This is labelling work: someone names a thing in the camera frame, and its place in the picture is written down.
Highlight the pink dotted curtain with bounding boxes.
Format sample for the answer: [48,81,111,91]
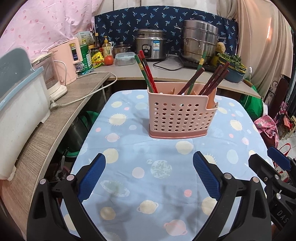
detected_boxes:
[1,0,102,59]

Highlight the green canister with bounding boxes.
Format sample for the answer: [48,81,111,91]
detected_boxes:
[75,44,92,75]

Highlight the green-red chopstick in basket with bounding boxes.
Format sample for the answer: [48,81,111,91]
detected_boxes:
[134,55,154,92]

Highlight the red tomato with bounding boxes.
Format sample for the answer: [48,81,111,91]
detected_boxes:
[104,56,114,66]

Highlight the pink electric kettle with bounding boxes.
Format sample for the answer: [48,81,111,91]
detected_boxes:
[48,38,83,85]

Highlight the green chopstick gold band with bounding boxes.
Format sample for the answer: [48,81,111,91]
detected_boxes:
[186,51,206,95]

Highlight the blue planet-print tablecloth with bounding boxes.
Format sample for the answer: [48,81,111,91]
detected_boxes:
[72,90,271,240]

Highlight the dark maroon chopstick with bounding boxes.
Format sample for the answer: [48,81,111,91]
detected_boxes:
[198,65,223,95]
[202,62,230,95]

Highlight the yellow snack packet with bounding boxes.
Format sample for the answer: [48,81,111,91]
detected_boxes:
[91,51,104,68]

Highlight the beige curtain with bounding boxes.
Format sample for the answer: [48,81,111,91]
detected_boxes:
[216,1,293,97]

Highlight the white power cable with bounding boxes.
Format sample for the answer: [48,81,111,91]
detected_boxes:
[49,71,118,109]

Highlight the small steel lidded pot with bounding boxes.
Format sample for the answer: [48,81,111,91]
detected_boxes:
[112,42,132,57]

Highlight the green bag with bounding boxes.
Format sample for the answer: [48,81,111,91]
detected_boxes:
[239,94,263,121]

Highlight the white clear blender jug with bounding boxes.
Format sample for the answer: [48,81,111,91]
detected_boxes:
[31,52,67,101]

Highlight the large steel steamer pot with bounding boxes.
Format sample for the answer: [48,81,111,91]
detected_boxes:
[181,20,219,63]

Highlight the silver rice cooker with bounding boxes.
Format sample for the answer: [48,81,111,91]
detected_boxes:
[135,29,167,61]

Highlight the white blue-lid storage box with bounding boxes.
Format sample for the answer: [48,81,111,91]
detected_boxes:
[1,48,50,181]

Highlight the dark brown chopstick in basket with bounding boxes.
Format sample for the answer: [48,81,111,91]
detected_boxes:
[178,67,205,95]

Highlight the red chopstick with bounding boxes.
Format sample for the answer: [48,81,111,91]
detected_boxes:
[139,50,158,93]
[137,54,157,93]

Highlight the yellow oil bottle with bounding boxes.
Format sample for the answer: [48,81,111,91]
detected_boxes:
[102,36,112,58]

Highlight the clear food container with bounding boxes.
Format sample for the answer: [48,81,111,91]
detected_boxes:
[115,52,135,66]

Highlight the wooden counter shelf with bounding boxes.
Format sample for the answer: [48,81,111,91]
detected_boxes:
[0,55,262,240]

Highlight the navy floral backsplash cloth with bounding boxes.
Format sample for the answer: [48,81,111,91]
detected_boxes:
[95,6,239,55]

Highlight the blue tray with greens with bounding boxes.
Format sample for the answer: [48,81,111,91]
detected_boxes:
[218,53,247,83]

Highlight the pink perforated utensil basket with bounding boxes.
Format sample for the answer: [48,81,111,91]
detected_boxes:
[147,82,219,139]

